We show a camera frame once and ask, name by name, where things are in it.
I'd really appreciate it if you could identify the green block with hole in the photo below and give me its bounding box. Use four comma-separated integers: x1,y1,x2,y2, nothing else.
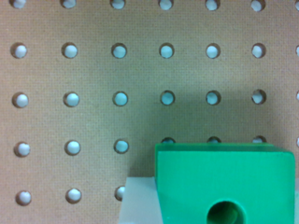
155,143,295,224

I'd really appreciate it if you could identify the brown pegboard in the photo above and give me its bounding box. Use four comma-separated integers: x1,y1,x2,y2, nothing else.
0,0,299,224

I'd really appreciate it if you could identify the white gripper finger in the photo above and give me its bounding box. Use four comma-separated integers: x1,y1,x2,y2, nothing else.
118,177,164,224

